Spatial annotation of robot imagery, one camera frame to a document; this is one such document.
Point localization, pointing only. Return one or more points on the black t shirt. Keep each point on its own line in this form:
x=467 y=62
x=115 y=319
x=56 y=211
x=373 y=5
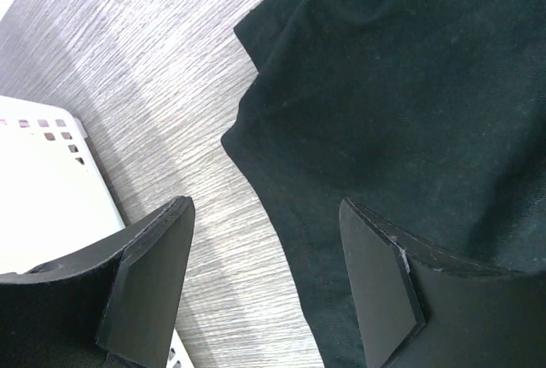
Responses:
x=429 y=113

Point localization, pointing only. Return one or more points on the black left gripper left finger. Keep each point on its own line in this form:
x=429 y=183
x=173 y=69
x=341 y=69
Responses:
x=111 y=304

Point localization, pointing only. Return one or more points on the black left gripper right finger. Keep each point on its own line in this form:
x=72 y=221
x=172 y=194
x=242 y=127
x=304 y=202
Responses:
x=419 y=305

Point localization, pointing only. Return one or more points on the white plastic laundry basket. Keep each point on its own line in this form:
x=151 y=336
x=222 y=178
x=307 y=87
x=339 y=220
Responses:
x=54 y=200

